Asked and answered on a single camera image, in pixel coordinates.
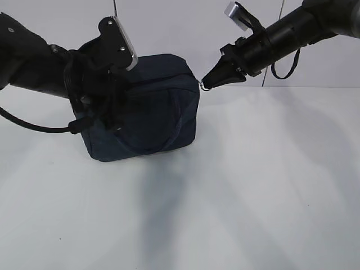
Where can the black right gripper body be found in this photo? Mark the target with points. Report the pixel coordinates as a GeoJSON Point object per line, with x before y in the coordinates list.
{"type": "Point", "coordinates": [241, 59]}

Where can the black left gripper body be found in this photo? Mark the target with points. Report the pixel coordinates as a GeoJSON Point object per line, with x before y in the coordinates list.
{"type": "Point", "coordinates": [95, 84]}

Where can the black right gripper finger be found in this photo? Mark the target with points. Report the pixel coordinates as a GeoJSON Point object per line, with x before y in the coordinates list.
{"type": "Point", "coordinates": [216, 79]}
{"type": "Point", "coordinates": [224, 72]}

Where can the navy blue lunch bag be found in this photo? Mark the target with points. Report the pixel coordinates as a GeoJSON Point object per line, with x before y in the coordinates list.
{"type": "Point", "coordinates": [160, 113]}

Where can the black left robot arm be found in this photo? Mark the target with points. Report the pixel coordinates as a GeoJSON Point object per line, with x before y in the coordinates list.
{"type": "Point", "coordinates": [28, 61]}

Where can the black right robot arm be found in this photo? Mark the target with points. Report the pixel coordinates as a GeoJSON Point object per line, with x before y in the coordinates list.
{"type": "Point", "coordinates": [308, 24]}

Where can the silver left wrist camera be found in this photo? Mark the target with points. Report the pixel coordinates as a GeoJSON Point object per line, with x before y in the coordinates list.
{"type": "Point", "coordinates": [116, 47]}

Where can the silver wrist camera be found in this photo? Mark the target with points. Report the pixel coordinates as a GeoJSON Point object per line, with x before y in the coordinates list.
{"type": "Point", "coordinates": [116, 47]}
{"type": "Point", "coordinates": [242, 17]}

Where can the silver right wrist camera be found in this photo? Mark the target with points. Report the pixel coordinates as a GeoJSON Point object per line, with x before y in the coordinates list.
{"type": "Point", "coordinates": [242, 17]}

